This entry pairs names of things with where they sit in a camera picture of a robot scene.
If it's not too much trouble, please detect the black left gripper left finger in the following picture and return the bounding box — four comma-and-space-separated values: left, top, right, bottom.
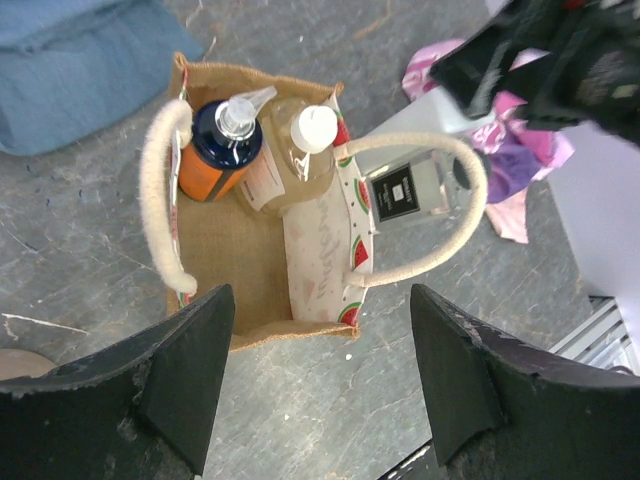
1, 285, 235, 479

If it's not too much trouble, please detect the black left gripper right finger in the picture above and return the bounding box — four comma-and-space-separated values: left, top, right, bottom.
410, 284, 639, 479

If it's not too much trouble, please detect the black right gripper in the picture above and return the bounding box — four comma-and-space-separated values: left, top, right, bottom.
430, 1, 639, 146

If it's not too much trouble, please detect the pink purple cloth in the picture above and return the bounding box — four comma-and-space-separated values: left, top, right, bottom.
402, 39, 575, 244

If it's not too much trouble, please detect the clear square bottle black cap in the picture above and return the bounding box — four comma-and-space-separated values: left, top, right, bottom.
358, 146, 471, 233

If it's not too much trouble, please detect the clear yellowish bottle white cap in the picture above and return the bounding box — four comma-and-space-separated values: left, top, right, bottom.
236, 97, 338, 216

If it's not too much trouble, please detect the watermelon print jute bag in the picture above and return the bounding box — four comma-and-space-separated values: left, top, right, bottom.
139, 53, 488, 351

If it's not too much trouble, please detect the dark blue orange pump bottle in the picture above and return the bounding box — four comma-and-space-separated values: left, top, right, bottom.
178, 86, 277, 202

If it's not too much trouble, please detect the blue cloth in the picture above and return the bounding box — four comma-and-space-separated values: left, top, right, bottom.
1, 1, 204, 156

